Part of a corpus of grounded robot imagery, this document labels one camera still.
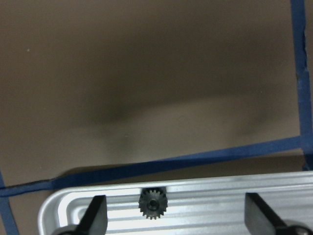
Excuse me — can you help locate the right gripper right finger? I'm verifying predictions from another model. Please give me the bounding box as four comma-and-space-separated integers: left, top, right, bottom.
245, 192, 313, 235

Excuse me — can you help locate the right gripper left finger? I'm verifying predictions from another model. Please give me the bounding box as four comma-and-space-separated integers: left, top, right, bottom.
55, 195, 108, 235

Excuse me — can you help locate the silver ribbed metal tray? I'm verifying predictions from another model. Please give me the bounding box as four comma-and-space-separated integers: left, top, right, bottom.
38, 171, 313, 235

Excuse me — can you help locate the black gear at tray edge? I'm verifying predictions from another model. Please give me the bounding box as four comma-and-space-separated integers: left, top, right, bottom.
138, 188, 168, 220

